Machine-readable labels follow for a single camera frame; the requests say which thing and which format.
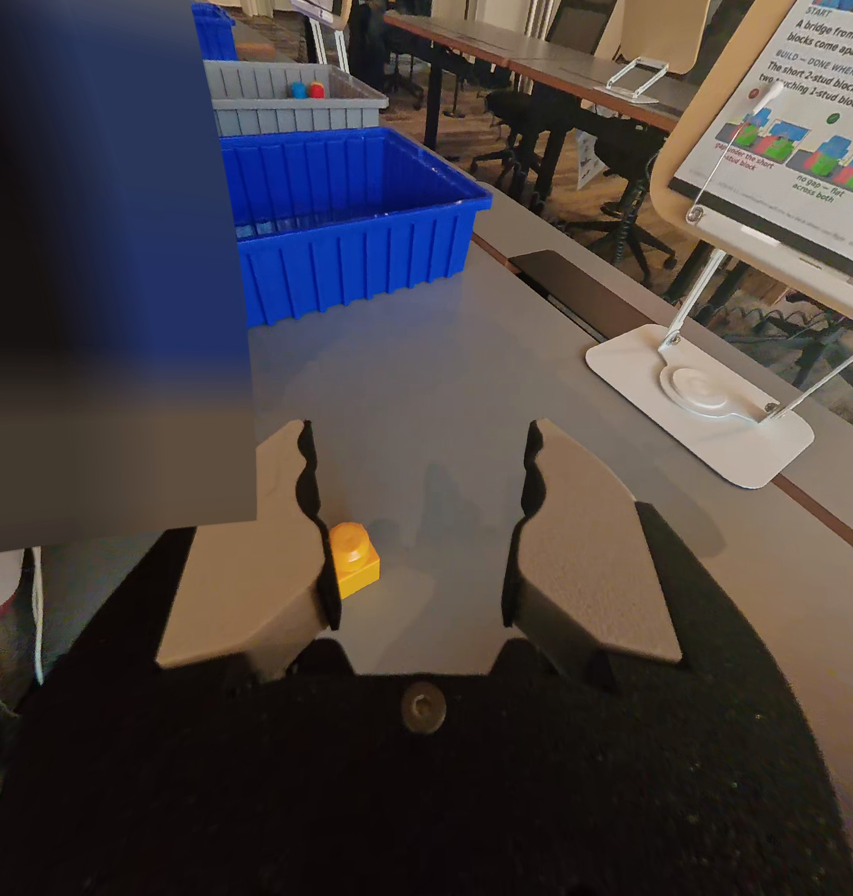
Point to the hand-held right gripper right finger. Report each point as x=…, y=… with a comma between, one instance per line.
x=587, y=553

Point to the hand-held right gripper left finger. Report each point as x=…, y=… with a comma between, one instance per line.
x=258, y=574

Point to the yellow one-stud mega block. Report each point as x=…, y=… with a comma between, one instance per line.
x=356, y=556

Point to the large blue plastic bin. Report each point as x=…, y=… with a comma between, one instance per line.
x=342, y=210

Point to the black office chair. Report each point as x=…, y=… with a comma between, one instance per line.
x=580, y=133

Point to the grey plastic bin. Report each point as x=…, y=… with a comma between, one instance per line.
x=279, y=98

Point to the white background document stand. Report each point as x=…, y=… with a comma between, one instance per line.
x=636, y=73

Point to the brown-edged background table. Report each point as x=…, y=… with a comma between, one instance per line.
x=538, y=63

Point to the printed instruction sheet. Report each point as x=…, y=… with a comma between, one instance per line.
x=797, y=98

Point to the small blue plastic bin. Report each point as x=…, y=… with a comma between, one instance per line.
x=215, y=31

